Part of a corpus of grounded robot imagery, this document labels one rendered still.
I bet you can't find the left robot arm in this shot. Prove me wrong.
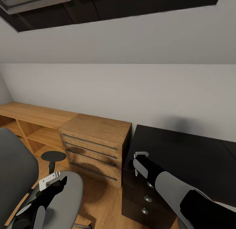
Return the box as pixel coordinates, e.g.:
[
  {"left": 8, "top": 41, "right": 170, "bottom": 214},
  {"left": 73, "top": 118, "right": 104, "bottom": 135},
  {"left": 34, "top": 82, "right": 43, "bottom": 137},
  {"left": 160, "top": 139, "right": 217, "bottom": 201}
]
[{"left": 12, "top": 171, "right": 67, "bottom": 229}]

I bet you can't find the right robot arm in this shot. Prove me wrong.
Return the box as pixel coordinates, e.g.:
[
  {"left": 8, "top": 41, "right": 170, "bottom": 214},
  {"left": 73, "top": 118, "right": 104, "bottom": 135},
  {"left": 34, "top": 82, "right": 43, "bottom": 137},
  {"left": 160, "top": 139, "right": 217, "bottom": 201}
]
[{"left": 129, "top": 152, "right": 236, "bottom": 229}]

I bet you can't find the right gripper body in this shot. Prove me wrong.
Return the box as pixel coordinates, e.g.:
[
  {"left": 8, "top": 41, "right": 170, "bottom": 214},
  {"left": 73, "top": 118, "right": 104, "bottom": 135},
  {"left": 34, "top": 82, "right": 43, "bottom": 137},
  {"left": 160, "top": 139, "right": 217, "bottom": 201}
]
[{"left": 129, "top": 160, "right": 135, "bottom": 169}]

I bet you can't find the swivel chair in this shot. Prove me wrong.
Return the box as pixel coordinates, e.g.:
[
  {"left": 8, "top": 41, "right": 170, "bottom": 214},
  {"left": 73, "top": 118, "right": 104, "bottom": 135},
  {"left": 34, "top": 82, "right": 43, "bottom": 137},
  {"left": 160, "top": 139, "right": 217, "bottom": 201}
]
[{"left": 0, "top": 127, "right": 93, "bottom": 229}]

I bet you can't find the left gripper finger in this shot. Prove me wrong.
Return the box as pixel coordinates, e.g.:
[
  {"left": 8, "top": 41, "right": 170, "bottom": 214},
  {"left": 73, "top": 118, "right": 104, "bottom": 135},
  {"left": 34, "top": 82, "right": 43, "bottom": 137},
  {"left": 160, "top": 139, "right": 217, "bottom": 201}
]
[{"left": 61, "top": 176, "right": 67, "bottom": 187}]

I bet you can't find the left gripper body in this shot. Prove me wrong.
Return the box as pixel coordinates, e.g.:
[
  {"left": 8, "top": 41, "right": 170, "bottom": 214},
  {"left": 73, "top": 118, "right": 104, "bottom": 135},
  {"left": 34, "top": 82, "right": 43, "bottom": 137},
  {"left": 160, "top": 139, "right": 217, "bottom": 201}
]
[{"left": 35, "top": 180, "right": 64, "bottom": 204}]

